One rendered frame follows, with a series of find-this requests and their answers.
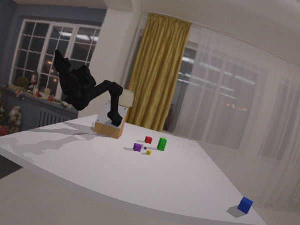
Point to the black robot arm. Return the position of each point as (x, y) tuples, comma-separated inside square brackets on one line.
[(89, 91)]

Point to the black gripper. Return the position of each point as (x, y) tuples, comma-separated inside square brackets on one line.
[(68, 81)]

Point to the purple cube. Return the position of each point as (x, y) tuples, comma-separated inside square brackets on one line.
[(137, 147)]

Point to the blue cube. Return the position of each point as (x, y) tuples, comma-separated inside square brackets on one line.
[(245, 205)]

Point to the green block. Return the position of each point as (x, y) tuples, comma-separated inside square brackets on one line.
[(163, 141), (161, 147)]

